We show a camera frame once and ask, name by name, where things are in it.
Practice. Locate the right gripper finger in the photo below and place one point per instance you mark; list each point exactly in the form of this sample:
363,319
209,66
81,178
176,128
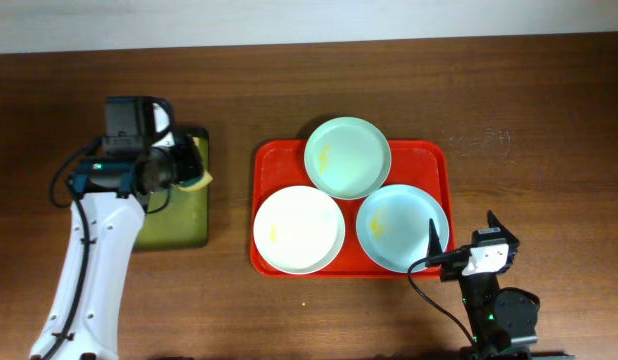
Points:
494,222
434,250

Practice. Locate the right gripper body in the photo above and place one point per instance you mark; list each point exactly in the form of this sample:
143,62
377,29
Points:
449,272

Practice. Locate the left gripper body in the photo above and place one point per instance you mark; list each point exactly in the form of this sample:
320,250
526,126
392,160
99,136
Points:
190,163

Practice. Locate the yellow green sponge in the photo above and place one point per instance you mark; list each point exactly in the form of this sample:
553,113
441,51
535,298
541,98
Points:
205,178

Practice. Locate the light blue plate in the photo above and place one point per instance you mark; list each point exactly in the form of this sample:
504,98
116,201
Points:
392,226

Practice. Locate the mint green plate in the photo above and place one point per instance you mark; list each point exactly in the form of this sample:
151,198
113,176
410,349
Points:
347,157

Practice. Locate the white plate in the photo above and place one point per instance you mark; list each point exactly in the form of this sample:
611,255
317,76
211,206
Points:
299,230

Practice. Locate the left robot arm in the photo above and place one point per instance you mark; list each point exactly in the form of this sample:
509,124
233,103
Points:
83,320

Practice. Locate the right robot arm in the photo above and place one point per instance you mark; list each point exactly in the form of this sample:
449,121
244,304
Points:
502,320

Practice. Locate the black tray with soapy water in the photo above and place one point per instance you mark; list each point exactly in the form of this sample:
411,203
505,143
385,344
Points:
175,219

